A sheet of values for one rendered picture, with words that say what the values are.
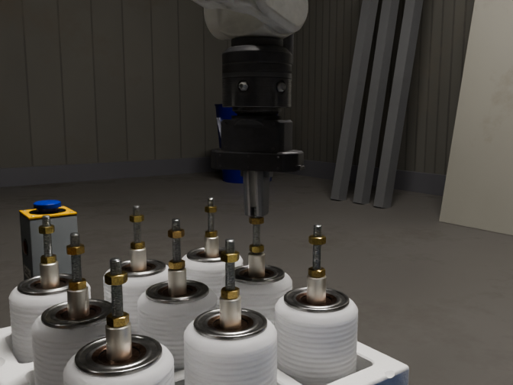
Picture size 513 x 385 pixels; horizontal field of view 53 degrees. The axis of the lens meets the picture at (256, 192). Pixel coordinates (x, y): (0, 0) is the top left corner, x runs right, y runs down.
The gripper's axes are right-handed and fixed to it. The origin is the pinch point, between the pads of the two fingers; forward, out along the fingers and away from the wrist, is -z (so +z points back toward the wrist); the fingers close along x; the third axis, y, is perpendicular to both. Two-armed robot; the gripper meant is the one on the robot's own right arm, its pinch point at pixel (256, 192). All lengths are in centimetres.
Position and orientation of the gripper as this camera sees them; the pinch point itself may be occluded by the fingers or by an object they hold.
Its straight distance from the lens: 67.5
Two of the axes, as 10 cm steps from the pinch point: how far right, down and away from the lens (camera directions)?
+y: -3.7, 1.4, -9.2
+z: 0.0, -9.9, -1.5
